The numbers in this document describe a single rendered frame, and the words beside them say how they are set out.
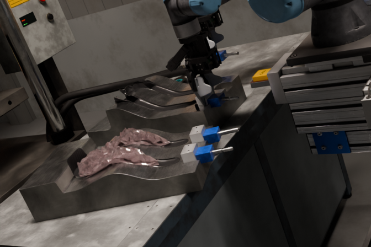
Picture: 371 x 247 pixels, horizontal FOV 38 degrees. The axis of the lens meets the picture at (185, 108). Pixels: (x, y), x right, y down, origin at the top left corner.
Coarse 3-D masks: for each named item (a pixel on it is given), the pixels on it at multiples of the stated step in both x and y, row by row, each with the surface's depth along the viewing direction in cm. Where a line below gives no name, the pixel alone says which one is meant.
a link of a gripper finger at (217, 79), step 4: (212, 72) 164; (204, 76) 164; (208, 76) 165; (212, 76) 164; (216, 76) 164; (204, 80) 166; (208, 80) 165; (212, 80) 165; (216, 80) 165; (220, 80) 164; (208, 84) 166; (212, 84) 166; (216, 84) 166; (212, 88) 167
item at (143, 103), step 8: (136, 80) 193; (144, 80) 192; (128, 88) 188; (136, 88) 189; (152, 88) 189; (160, 88) 188; (128, 96) 183; (136, 96) 182; (136, 104) 178; (144, 104) 180; (152, 104) 179; (176, 104) 175; (184, 104) 173; (192, 104) 169
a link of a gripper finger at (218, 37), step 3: (213, 30) 191; (210, 33) 192; (213, 33) 192; (216, 33) 191; (210, 36) 192; (213, 36) 193; (216, 36) 192; (219, 36) 192; (222, 36) 191; (210, 39) 193; (213, 39) 193; (216, 39) 193; (219, 39) 192; (222, 39) 192; (216, 42) 194
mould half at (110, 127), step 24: (144, 96) 183; (168, 96) 183; (192, 96) 176; (240, 96) 178; (120, 120) 178; (144, 120) 173; (168, 120) 168; (192, 120) 163; (216, 120) 165; (96, 144) 190
